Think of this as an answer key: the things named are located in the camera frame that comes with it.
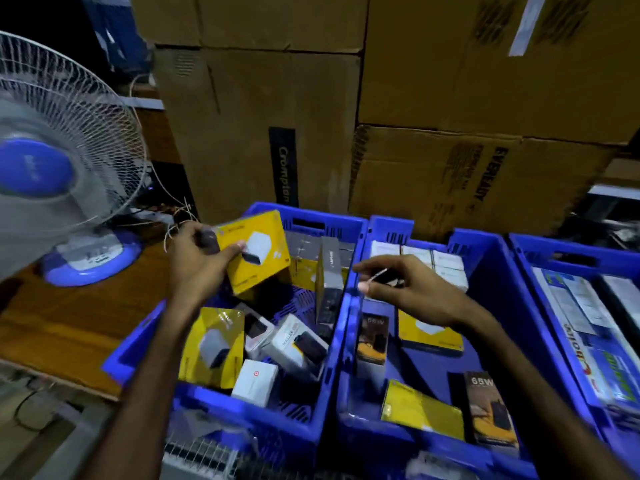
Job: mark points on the white box black edge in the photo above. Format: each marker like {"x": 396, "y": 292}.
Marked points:
{"x": 622, "y": 299}

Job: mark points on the person's right thumb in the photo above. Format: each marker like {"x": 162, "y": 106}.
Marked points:
{"x": 377, "y": 288}

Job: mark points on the person's left thumb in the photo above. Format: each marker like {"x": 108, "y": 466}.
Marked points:
{"x": 232, "y": 253}

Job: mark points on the small dark handheld object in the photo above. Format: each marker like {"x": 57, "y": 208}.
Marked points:
{"x": 209, "y": 242}

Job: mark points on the yellow charger box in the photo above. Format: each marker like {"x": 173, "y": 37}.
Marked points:
{"x": 260, "y": 252}
{"x": 212, "y": 344}
{"x": 422, "y": 408}
{"x": 430, "y": 337}

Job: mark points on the person's right hand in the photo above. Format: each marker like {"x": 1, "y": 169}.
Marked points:
{"x": 425, "y": 292}

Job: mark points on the cardboard box with black label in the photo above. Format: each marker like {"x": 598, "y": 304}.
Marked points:
{"x": 235, "y": 134}

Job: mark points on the small black white marker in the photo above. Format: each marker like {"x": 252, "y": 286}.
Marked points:
{"x": 387, "y": 276}

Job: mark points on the large cardboard box white tape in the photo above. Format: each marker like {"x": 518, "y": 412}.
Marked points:
{"x": 475, "y": 59}

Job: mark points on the person's right forearm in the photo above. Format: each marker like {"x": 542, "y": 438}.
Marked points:
{"x": 530, "y": 394}

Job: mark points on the blue plastic crate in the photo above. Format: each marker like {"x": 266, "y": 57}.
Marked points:
{"x": 530, "y": 254}
{"x": 430, "y": 364}
{"x": 310, "y": 414}

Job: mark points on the white grey charger box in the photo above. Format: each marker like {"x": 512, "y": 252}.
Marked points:
{"x": 295, "y": 344}
{"x": 255, "y": 327}

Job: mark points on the cardboard box with dark print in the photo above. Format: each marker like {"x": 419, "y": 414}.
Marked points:
{"x": 450, "y": 179}

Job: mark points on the blue object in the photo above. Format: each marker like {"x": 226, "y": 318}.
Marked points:
{"x": 117, "y": 29}

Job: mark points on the yellow grey box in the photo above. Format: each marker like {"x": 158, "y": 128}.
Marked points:
{"x": 304, "y": 267}

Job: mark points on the small white box red mark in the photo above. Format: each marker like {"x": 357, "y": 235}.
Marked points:
{"x": 255, "y": 383}

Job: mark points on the tall dark grey box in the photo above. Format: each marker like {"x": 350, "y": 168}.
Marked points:
{"x": 329, "y": 279}

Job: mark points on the person's left hand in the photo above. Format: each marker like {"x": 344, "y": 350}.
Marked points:
{"x": 192, "y": 269}

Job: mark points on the person's left forearm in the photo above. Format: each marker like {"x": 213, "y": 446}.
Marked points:
{"x": 150, "y": 389}

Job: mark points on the plain brown cardboard box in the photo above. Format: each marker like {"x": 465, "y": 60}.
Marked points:
{"x": 250, "y": 19}

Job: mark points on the white blue table fan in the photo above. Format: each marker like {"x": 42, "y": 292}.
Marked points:
{"x": 65, "y": 169}

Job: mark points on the white printed long box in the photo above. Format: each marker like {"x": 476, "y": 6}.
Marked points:
{"x": 585, "y": 334}

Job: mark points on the black orange charger box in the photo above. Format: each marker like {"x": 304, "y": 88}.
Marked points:
{"x": 372, "y": 339}
{"x": 490, "y": 412}

